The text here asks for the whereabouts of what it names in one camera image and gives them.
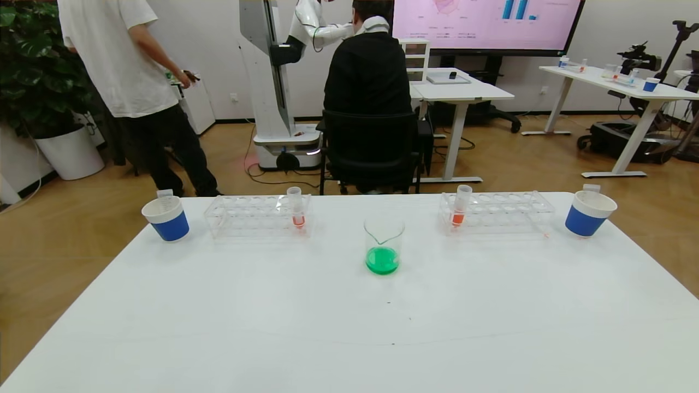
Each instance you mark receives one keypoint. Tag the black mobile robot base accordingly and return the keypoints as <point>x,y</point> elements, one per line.
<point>622,139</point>

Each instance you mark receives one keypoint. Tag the blue white paper cup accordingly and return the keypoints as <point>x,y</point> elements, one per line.
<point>587,218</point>
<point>169,221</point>

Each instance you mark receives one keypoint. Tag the large display screen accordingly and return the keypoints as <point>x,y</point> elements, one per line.
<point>480,22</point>

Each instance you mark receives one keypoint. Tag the standing person white shirt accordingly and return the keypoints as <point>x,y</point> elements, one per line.
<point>125,82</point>

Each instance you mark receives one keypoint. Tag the seated person black sweater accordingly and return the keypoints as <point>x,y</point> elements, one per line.
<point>366,71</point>

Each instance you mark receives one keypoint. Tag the clear glass beaker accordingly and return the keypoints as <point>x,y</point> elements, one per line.
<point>382,256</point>

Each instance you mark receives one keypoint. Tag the small clear tube rack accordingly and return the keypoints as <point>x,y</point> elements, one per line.
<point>623,76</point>
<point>573,64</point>

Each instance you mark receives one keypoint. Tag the red liquid test tube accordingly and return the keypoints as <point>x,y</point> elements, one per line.
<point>458,210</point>
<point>297,210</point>

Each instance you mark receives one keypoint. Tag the white drawer organizer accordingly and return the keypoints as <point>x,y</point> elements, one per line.
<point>415,57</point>

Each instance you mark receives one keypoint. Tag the white plant pot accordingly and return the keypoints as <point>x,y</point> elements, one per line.
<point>68,153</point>

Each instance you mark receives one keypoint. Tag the white neck headset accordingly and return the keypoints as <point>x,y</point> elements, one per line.
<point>377,23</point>

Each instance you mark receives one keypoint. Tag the white drawer cabinet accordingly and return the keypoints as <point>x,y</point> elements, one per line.
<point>199,103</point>

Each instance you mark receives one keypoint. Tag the green leafy plant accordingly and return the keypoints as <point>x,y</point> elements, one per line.
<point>33,65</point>

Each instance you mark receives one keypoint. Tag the clear acrylic tube rack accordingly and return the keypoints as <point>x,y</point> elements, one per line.
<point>508,213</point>
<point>256,215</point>

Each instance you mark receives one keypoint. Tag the yellow liquid test tube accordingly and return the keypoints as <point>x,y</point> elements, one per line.
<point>592,188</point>

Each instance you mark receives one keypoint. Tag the tall white robot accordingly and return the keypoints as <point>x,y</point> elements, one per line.
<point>273,82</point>

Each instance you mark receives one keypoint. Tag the grey flat tray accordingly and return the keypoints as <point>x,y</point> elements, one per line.
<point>448,78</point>

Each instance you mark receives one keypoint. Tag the black display stand base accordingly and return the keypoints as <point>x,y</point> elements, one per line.
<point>497,109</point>

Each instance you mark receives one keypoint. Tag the blue liquid test tube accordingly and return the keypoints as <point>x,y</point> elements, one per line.
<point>165,193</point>

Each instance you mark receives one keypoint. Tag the black tripod stand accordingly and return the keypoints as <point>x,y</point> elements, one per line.
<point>680,43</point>

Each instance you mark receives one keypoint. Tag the white height-adjustable desk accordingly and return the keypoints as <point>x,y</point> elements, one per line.
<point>611,82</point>
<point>464,90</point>

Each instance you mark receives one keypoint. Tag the small blue paper cup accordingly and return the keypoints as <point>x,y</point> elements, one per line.
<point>651,83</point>

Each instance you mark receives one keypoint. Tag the black robot arm with gripper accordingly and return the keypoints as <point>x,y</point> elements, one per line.
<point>639,57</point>

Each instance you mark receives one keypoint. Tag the black office chair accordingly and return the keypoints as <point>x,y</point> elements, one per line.
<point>371,147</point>

